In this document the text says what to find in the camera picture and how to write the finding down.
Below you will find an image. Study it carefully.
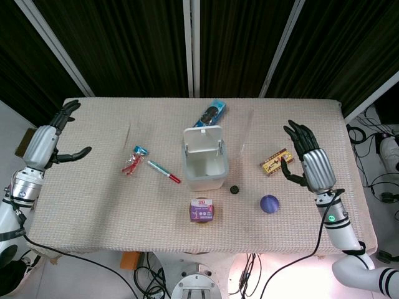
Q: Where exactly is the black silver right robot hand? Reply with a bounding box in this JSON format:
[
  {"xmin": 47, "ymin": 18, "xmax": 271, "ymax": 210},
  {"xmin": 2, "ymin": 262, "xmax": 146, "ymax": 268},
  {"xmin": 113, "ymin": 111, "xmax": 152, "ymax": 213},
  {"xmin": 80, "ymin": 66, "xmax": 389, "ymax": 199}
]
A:
[{"xmin": 281, "ymin": 119, "xmax": 338, "ymax": 195}]

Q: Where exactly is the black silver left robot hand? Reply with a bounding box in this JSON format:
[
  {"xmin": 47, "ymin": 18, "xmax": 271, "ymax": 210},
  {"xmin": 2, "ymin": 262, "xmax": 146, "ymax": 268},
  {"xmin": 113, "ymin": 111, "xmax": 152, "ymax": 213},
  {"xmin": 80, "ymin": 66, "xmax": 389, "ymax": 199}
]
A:
[{"xmin": 23, "ymin": 99, "xmax": 92, "ymax": 171}]

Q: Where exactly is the purple ball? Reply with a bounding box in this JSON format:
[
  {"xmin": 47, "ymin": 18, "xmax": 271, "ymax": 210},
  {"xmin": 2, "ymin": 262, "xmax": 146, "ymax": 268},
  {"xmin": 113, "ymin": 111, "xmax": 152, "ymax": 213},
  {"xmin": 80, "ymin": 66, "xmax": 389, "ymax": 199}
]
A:
[{"xmin": 259, "ymin": 194, "xmax": 281, "ymax": 215}]

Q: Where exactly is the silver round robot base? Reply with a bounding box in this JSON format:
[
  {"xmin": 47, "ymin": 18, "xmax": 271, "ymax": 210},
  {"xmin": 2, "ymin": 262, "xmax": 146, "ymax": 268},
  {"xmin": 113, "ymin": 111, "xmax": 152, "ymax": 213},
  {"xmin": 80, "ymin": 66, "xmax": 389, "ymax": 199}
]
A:
[{"xmin": 170, "ymin": 263, "xmax": 222, "ymax": 299}]

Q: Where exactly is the white plastic bin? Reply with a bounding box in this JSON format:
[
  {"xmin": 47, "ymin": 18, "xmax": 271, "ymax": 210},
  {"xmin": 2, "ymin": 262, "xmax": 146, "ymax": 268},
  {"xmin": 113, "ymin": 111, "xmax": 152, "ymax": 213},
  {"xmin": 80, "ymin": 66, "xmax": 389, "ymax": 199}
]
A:
[{"xmin": 182, "ymin": 125, "xmax": 230, "ymax": 191}]

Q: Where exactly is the brown cardboard piece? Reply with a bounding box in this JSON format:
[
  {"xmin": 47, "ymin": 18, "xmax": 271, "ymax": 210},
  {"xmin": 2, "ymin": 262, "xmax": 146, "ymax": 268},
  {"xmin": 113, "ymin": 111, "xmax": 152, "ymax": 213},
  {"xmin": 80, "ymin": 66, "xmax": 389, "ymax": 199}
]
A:
[{"xmin": 14, "ymin": 127, "xmax": 38, "ymax": 156}]

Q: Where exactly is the yellow red small box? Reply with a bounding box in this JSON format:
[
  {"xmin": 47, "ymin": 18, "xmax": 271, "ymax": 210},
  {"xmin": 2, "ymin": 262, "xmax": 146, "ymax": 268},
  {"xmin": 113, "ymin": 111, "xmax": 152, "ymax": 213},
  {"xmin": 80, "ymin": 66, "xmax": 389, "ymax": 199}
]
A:
[{"xmin": 260, "ymin": 148, "xmax": 296, "ymax": 178}]

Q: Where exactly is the white sneaker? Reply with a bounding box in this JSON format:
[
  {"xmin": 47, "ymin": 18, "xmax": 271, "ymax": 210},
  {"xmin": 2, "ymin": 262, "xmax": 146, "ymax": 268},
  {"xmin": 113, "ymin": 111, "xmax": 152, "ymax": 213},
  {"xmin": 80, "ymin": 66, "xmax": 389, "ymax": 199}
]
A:
[{"xmin": 378, "ymin": 136, "xmax": 399, "ymax": 175}]

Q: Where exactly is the beige waffle tablecloth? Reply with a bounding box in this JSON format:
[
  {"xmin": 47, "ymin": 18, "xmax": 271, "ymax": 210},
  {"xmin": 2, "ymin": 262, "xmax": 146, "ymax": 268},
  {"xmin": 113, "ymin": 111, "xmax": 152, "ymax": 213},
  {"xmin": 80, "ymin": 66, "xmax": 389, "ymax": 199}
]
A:
[{"xmin": 26, "ymin": 97, "xmax": 378, "ymax": 259}]

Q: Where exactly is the dark partition panel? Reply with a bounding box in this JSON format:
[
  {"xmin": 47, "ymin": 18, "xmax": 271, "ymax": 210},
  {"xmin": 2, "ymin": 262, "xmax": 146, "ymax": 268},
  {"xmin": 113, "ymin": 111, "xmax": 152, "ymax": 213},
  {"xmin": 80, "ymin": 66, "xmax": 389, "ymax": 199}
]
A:
[
  {"xmin": 266, "ymin": 0, "xmax": 399, "ymax": 118},
  {"xmin": 32, "ymin": 0, "xmax": 191, "ymax": 97},
  {"xmin": 0, "ymin": 0, "xmax": 87, "ymax": 118},
  {"xmin": 199, "ymin": 0, "xmax": 296, "ymax": 97}
]

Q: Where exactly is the red blue candy wrapper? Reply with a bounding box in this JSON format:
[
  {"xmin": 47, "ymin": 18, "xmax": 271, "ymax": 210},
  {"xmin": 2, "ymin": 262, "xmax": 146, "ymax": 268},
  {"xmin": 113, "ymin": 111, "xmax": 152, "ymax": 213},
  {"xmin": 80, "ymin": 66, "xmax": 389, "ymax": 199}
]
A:
[{"xmin": 121, "ymin": 145, "xmax": 149, "ymax": 177}]

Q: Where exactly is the blue cookie snack package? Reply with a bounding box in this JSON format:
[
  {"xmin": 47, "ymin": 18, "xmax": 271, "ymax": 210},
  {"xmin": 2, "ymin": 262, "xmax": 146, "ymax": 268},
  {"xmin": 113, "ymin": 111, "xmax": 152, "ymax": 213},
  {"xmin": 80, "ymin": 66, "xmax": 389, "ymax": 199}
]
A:
[{"xmin": 192, "ymin": 98, "xmax": 229, "ymax": 128}]

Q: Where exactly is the white marker with red cap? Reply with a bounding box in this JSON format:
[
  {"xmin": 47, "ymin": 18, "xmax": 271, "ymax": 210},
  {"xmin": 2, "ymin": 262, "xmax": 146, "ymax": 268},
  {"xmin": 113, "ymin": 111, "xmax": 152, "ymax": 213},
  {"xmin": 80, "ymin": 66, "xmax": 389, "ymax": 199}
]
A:
[{"xmin": 147, "ymin": 159, "xmax": 181, "ymax": 184}]

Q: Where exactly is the orange box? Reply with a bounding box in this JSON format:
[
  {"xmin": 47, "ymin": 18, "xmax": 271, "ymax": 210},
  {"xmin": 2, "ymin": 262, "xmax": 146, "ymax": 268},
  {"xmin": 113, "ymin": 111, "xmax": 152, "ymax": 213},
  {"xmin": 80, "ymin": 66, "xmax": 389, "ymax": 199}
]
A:
[{"xmin": 120, "ymin": 251, "xmax": 141, "ymax": 270}]

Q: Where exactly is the black floor cable tangle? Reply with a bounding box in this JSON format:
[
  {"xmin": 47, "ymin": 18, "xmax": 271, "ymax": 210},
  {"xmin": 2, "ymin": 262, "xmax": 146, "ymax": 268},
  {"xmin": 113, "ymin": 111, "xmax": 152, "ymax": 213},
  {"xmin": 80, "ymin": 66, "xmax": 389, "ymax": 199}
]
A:
[{"xmin": 345, "ymin": 105, "xmax": 399, "ymax": 205}]

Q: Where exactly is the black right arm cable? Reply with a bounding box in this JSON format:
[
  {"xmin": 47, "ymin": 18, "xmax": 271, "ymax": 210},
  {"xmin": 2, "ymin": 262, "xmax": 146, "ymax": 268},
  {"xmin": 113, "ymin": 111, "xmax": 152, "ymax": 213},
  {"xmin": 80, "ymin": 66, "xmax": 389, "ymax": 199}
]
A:
[{"xmin": 259, "ymin": 188, "xmax": 345, "ymax": 299}]

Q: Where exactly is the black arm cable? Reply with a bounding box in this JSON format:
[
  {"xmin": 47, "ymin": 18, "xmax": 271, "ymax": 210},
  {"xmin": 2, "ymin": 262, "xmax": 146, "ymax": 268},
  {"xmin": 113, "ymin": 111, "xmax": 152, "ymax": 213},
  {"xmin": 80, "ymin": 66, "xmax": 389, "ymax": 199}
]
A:
[
  {"xmin": 12, "ymin": 199, "xmax": 138, "ymax": 299},
  {"xmin": 259, "ymin": 188, "xmax": 345, "ymax": 299}
]

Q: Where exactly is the grey partition frame post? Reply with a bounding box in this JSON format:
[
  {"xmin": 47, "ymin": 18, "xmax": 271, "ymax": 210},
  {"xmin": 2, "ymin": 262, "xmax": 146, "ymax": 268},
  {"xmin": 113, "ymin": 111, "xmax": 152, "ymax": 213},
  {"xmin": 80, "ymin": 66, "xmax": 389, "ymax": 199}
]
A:
[
  {"xmin": 22, "ymin": 0, "xmax": 95, "ymax": 98},
  {"xmin": 182, "ymin": 0, "xmax": 195, "ymax": 97},
  {"xmin": 191, "ymin": 0, "xmax": 202, "ymax": 97},
  {"xmin": 258, "ymin": 0, "xmax": 307, "ymax": 98},
  {"xmin": 342, "ymin": 70, "xmax": 399, "ymax": 124}
]

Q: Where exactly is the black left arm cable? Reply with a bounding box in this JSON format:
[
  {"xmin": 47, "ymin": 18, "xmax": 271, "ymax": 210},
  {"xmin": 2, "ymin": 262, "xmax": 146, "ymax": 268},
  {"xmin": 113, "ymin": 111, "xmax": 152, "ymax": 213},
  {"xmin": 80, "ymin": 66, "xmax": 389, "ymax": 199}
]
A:
[{"xmin": 12, "ymin": 199, "xmax": 138, "ymax": 299}]

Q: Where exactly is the black cable bundle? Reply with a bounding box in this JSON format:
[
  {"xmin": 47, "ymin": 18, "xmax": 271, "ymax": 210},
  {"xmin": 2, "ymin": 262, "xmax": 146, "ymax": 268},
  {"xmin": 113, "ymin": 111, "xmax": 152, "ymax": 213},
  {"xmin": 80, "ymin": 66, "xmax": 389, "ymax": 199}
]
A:
[{"xmin": 133, "ymin": 252, "xmax": 171, "ymax": 299}]

